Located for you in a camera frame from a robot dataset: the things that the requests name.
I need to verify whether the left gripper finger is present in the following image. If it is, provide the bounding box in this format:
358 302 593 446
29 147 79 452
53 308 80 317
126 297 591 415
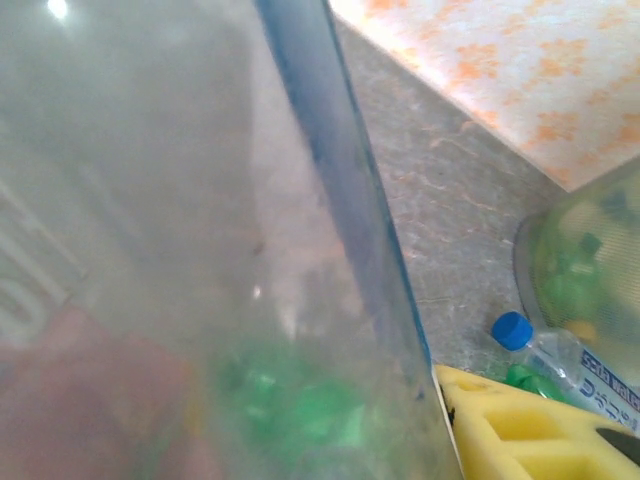
433 363 640 480

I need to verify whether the green bottle yellow cap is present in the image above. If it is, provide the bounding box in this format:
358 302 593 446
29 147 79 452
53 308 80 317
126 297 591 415
503 362 576 406

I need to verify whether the clear bottle blue red label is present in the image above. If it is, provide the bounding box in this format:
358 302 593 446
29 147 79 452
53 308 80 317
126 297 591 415
0 0 464 480

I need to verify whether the grey mesh waste bin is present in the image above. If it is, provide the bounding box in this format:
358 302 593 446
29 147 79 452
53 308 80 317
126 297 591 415
513 158 640 386

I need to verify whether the soda water bottle blue cap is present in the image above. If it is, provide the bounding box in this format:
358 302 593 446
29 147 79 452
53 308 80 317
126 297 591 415
491 309 640 434

